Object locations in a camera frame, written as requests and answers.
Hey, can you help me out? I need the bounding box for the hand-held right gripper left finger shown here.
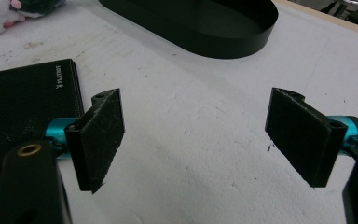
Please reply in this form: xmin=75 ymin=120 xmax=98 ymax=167
xmin=45 ymin=88 xmax=126 ymax=194

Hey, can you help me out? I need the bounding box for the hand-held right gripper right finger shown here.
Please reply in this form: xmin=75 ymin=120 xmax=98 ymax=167
xmin=264 ymin=87 xmax=358 ymax=189

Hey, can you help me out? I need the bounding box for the black flat box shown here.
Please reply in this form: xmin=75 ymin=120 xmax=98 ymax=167
xmin=0 ymin=58 xmax=85 ymax=175

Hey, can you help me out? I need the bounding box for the black oval tray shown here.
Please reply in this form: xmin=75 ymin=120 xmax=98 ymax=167
xmin=98 ymin=0 xmax=279 ymax=60

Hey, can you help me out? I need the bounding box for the white plush toy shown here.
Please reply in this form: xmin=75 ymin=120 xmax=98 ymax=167
xmin=0 ymin=0 xmax=67 ymax=35

